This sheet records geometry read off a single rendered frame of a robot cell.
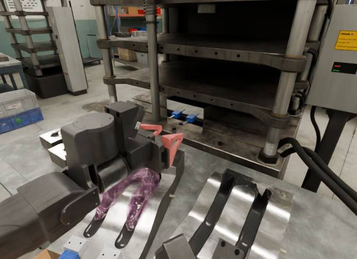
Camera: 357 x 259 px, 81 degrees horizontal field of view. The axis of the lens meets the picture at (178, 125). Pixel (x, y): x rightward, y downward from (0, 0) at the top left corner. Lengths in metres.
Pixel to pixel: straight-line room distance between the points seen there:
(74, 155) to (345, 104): 1.03
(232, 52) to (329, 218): 0.77
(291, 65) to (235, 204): 0.56
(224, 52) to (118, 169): 0.86
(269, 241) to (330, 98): 0.68
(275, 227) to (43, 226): 0.57
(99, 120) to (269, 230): 0.55
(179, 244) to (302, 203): 0.68
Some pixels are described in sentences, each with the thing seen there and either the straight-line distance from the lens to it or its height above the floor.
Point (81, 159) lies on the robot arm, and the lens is 0.32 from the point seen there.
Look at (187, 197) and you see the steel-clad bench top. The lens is 0.87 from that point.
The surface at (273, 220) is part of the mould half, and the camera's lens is 0.70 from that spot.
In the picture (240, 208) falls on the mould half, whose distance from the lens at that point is 0.71.
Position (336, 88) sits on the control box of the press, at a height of 1.16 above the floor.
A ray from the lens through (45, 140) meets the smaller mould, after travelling 1.29.
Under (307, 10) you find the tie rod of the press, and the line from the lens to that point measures 0.94.
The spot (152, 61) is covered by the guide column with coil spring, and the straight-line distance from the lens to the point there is 1.31.
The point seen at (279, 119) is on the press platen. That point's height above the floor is 1.04.
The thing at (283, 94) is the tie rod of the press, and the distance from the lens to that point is 0.99.
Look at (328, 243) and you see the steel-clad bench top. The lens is 0.89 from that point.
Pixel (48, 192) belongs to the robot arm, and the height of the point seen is 1.23.
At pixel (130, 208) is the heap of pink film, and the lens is 0.72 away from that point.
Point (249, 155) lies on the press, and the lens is 1.16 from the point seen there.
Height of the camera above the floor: 1.44
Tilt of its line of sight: 28 degrees down
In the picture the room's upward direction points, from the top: straight up
